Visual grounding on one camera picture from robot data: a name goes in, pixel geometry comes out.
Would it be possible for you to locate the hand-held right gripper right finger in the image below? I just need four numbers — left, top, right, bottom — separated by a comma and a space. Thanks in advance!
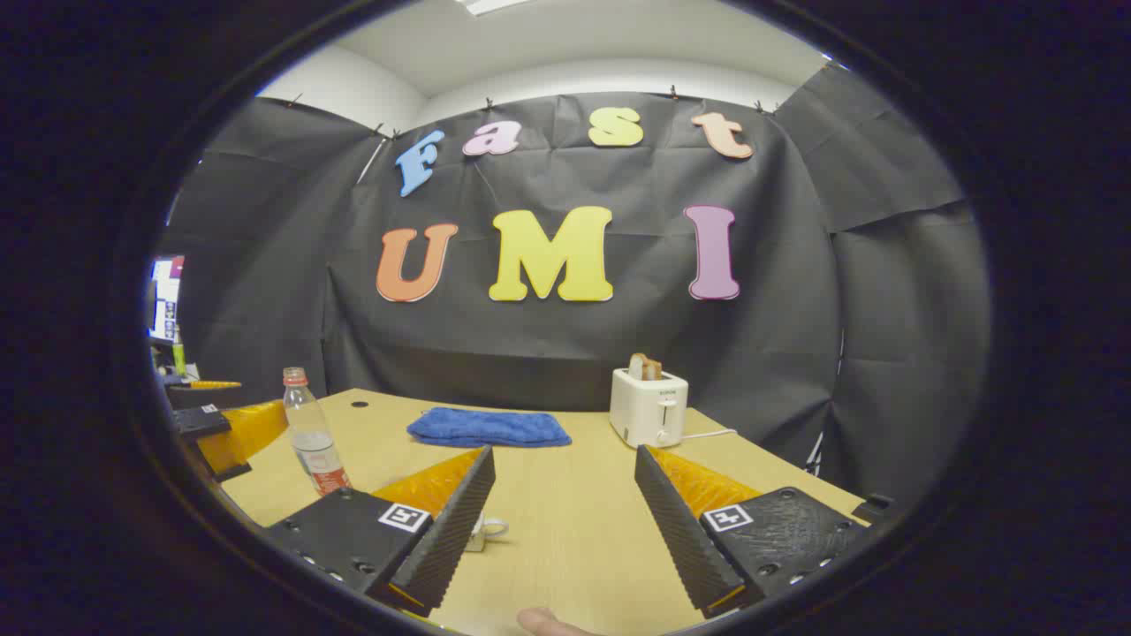
634, 444, 871, 619

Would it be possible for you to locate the white toaster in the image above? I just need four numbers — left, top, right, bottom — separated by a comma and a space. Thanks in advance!
609, 367, 689, 449

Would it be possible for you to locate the computer monitor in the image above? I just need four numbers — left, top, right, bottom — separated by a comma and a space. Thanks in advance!
148, 255, 186, 344

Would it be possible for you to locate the blue folded towel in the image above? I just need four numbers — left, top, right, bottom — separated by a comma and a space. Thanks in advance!
406, 407, 573, 449

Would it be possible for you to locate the clear plastic water bottle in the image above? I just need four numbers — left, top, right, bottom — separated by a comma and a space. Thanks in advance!
283, 367, 353, 497

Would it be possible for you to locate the white teacup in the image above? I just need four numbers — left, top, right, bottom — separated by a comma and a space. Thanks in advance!
463, 516, 511, 554

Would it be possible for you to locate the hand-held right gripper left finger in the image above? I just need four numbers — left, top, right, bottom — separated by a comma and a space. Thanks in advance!
265, 444, 497, 619

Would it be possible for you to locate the black backdrop cloth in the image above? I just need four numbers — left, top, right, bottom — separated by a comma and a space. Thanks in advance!
155, 64, 992, 509

